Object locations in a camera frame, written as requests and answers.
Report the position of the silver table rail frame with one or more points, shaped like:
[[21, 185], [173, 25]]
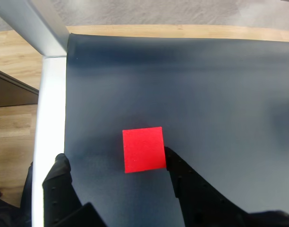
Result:
[[50, 94]]

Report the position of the black bulky item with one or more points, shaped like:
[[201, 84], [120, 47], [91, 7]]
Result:
[[7, 212]]

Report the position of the dark furniture panel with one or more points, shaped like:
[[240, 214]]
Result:
[[10, 92]]

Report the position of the red cube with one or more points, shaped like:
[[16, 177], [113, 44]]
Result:
[[144, 149]]

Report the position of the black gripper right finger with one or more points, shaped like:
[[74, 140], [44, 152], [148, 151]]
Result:
[[201, 201]]

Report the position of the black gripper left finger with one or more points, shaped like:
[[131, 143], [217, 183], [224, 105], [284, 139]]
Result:
[[57, 194]]

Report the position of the dark blue-grey mat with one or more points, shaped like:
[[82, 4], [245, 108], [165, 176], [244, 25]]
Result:
[[182, 94]]

